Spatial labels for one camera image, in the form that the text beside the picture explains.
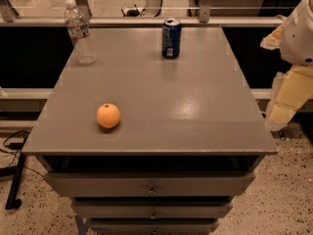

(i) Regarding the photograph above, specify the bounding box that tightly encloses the middle grey drawer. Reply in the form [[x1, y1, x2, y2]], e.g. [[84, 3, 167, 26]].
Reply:
[[71, 198, 233, 219]]

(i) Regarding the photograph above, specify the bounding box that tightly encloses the black stand leg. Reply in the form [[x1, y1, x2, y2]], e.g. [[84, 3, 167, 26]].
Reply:
[[4, 137, 27, 211]]

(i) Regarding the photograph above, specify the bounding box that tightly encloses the metal railing frame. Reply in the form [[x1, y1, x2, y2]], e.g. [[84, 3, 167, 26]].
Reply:
[[0, 0, 286, 27]]

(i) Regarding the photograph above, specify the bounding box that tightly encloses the clear plastic water bottle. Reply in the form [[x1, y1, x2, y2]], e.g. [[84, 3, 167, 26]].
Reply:
[[64, 0, 96, 66]]

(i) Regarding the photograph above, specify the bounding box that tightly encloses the black floor cable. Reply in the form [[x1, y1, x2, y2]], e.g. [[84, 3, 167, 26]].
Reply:
[[0, 129, 45, 178]]

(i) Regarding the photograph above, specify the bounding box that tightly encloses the grey drawer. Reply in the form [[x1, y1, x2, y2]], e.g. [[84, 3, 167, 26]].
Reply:
[[71, 198, 233, 219], [90, 219, 219, 235], [45, 172, 255, 198]]

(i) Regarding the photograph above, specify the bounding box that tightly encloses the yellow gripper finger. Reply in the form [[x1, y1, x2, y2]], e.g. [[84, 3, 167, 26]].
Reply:
[[265, 66, 313, 131], [260, 25, 283, 50]]

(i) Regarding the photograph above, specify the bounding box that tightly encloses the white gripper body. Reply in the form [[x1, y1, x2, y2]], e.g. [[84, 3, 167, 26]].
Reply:
[[280, 0, 313, 67]]

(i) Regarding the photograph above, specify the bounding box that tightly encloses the blue soda can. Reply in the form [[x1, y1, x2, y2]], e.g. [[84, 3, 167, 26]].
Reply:
[[162, 18, 182, 59]]

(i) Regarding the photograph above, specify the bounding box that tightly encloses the top grey drawer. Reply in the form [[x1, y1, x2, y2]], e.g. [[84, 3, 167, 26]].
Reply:
[[45, 172, 255, 198]]

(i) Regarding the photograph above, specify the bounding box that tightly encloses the orange fruit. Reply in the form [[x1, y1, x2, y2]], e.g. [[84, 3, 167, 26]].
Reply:
[[96, 103, 120, 128]]

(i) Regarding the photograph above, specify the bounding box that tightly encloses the grey drawer cabinet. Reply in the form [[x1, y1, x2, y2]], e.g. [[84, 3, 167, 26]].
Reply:
[[21, 26, 280, 235]]

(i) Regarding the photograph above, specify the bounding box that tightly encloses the bottom grey drawer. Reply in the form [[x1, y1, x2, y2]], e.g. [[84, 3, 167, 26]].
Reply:
[[90, 219, 219, 235]]

